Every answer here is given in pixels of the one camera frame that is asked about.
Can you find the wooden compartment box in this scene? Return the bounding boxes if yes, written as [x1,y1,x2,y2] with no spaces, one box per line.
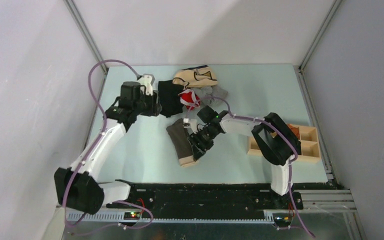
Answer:
[247,125,322,164]

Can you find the rolled orange underwear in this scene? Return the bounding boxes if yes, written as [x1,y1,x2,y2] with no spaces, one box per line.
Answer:
[287,124,301,140]

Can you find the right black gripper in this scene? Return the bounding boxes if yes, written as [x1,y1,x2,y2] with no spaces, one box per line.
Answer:
[188,126,220,161]

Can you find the left circuit board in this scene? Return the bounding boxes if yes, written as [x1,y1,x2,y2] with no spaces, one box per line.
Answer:
[123,211,142,221]

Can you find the right circuit board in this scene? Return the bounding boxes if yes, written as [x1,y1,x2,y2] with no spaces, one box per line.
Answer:
[273,215,293,229]

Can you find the aluminium frame rail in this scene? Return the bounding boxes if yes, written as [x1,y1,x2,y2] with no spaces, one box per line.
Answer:
[63,184,365,240]

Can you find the beige underwear black trim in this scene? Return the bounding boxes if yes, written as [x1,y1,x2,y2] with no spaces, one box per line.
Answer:
[172,65,218,89]

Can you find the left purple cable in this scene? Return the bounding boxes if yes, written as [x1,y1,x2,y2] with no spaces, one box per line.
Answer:
[62,59,154,230]

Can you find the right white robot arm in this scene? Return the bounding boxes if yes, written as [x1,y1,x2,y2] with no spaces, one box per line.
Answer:
[183,106,301,209]

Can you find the brown boxer briefs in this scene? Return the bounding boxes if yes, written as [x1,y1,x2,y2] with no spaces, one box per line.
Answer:
[166,118,197,167]

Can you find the grey striped underwear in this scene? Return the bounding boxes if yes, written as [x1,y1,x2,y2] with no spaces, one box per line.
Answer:
[193,85,228,108]

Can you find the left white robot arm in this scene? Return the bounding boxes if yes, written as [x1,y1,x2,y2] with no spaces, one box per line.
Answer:
[54,75,162,215]

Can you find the circuit board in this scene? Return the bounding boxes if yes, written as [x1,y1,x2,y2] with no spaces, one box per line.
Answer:
[273,215,293,229]
[123,211,142,221]

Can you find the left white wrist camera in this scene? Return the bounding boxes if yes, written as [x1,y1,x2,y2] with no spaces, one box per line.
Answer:
[137,74,155,96]

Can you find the red white underwear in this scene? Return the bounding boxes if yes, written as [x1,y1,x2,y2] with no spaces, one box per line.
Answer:
[178,89,201,110]

